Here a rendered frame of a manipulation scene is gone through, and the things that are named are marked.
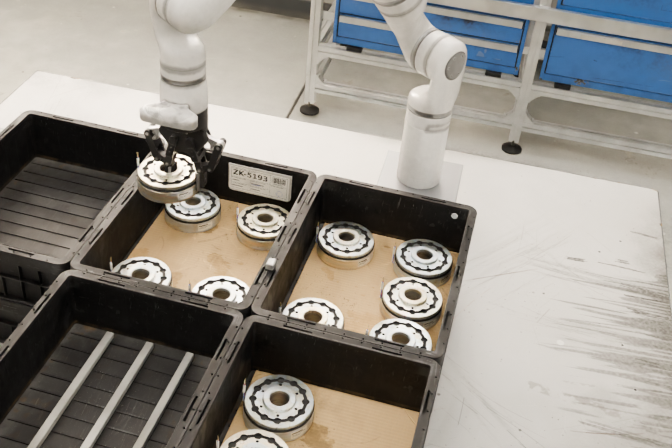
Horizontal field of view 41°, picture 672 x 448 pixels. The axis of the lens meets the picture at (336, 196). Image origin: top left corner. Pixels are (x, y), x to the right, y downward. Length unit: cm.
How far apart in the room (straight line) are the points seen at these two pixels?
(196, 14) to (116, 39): 292
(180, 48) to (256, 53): 275
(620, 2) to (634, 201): 129
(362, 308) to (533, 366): 35
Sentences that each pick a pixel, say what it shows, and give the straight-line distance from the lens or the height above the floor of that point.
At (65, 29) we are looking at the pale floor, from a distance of 433.
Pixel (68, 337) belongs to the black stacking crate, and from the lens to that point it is 150.
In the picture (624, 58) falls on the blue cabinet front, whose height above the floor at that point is 46.
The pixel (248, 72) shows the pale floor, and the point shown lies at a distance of 395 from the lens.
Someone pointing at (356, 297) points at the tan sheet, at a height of 83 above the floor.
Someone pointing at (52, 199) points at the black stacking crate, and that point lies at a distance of 179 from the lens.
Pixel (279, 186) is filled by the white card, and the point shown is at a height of 89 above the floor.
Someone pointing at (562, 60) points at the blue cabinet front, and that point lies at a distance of 345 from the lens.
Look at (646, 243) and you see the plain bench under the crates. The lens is 207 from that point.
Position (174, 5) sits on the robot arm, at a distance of 132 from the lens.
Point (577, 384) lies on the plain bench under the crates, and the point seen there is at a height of 70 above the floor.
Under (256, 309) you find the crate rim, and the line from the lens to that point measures 137.
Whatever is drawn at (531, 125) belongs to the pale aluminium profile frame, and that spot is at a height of 13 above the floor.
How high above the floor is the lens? 187
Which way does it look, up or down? 36 degrees down
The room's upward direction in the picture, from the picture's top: 6 degrees clockwise
